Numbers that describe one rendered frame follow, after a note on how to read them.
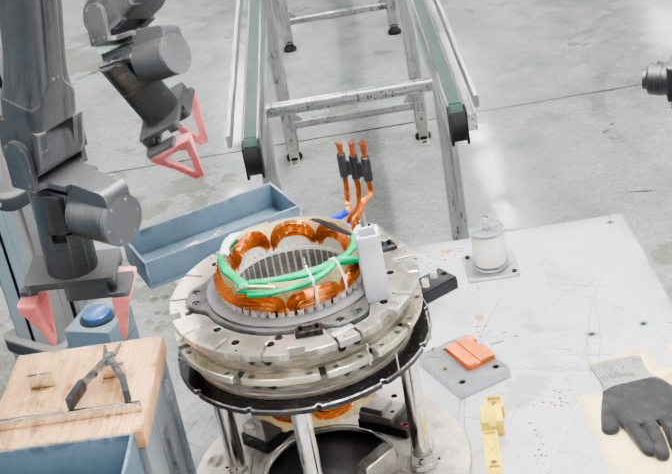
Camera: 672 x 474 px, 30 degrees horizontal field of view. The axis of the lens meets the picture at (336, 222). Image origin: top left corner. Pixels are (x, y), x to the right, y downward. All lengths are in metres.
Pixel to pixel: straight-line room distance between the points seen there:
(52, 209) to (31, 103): 0.13
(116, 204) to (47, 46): 0.18
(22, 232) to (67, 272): 0.46
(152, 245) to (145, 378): 0.41
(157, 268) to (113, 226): 0.48
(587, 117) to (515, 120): 0.26
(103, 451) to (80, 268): 0.21
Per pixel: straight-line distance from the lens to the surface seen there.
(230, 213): 1.93
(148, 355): 1.58
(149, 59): 1.68
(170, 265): 1.81
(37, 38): 1.27
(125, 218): 1.34
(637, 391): 1.83
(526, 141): 4.50
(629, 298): 2.07
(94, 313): 1.75
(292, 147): 4.59
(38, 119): 1.31
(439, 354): 1.95
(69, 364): 1.61
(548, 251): 2.22
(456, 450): 1.75
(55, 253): 1.40
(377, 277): 1.51
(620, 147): 4.40
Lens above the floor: 1.88
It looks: 27 degrees down
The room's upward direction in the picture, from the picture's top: 10 degrees counter-clockwise
